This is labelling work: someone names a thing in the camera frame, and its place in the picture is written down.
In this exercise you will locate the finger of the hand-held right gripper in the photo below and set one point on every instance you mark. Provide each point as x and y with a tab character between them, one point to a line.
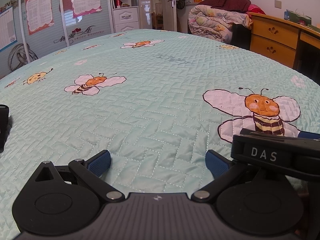
310	135

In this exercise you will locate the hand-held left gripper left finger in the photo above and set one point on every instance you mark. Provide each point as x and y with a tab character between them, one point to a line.
100	162

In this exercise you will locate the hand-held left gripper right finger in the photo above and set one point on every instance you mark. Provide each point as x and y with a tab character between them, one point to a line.
216	165

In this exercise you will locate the black pants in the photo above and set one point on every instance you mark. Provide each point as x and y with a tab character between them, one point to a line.
3	125

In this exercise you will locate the bee print quilted bedspread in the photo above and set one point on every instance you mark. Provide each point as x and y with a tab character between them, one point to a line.
150	92

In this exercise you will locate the yellow wooden desk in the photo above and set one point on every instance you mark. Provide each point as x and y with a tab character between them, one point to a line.
272	32

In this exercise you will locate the green gift bag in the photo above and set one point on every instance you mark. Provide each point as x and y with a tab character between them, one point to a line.
297	18

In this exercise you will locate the white sliding door wardrobe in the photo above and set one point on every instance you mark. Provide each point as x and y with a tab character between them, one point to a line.
45	45

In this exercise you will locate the bright red cloth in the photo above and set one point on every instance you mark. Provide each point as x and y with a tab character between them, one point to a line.
256	10

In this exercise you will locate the rolled floral quilt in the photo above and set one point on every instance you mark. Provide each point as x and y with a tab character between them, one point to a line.
212	22

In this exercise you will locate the white drawer cabinet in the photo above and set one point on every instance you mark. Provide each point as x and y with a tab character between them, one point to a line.
126	17

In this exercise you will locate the wooden chair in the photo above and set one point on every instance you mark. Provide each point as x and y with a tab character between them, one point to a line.
157	21

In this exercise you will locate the white door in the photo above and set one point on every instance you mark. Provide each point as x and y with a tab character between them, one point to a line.
170	17

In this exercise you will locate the dark red blanket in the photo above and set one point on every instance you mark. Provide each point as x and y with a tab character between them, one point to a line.
225	2

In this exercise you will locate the red container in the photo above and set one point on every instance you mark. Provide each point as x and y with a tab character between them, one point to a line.
119	3

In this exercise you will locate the orange bordered paper poster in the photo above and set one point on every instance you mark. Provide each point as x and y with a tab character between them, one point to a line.
40	12

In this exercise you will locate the blue bordered paper poster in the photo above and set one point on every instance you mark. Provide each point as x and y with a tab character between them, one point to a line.
6	30

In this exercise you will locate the wall switch plate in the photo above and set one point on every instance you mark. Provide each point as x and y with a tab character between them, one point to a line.
278	4

